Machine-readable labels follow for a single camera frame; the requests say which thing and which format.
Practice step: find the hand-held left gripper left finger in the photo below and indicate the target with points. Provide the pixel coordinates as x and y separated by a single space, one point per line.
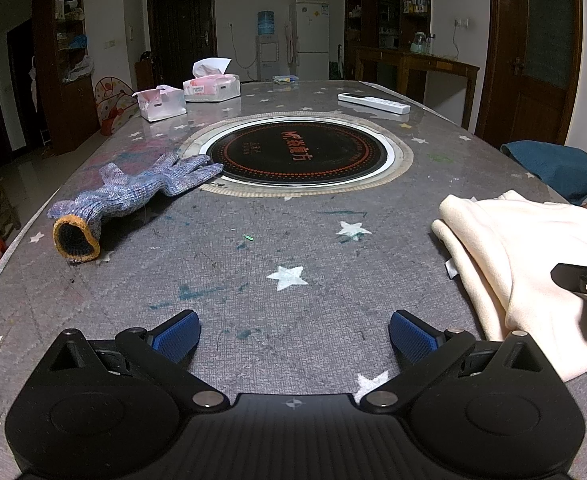
178 335

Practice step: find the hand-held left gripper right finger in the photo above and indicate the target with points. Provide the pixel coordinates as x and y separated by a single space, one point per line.
413 340

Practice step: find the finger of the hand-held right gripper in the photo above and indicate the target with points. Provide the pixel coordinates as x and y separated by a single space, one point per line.
581 277

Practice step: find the cream knit garment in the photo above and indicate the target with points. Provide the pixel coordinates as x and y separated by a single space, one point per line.
513 260

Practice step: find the teal cushion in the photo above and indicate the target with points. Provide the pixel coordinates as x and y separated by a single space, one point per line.
553 167

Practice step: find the grey star print tablecloth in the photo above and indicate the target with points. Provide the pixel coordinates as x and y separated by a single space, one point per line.
273 240

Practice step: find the blue knit work glove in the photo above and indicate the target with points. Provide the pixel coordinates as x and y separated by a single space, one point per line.
123 195

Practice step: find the wooden door with glass pane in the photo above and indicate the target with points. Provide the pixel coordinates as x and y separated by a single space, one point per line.
528 50

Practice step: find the round black induction cooktop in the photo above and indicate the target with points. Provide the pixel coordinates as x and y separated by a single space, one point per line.
298 152

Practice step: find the small open white tissue box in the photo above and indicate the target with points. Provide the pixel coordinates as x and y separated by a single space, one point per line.
159 104

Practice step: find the cartoon print play tent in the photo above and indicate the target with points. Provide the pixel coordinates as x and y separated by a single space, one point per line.
113 105

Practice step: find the white power strip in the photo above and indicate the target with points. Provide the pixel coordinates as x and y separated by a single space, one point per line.
373 102

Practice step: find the dark wooden shelf cabinet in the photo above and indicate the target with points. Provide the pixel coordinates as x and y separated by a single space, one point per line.
71 110

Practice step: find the white and pink tissue box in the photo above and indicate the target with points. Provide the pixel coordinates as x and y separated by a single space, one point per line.
213 86

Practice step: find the wooden side table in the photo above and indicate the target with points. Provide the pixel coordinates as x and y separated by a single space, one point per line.
423 62

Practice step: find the glass jars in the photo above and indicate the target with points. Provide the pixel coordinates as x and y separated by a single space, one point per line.
421 44

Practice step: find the blue and yellow cloth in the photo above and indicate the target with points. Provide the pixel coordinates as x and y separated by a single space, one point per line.
284 79

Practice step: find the white water dispenser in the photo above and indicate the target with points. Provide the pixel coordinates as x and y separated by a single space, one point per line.
267 60

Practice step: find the dark wooden door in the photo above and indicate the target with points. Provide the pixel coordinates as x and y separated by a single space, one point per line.
181 25

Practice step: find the pink hanging towel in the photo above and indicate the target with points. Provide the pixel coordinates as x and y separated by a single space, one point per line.
290 40

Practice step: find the white refrigerator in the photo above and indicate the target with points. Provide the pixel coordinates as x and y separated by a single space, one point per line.
311 40

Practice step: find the tall wooden display cabinet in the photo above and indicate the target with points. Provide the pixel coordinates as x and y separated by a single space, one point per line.
388 5

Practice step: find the blue water bottle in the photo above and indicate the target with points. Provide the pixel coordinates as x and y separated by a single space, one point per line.
267 22

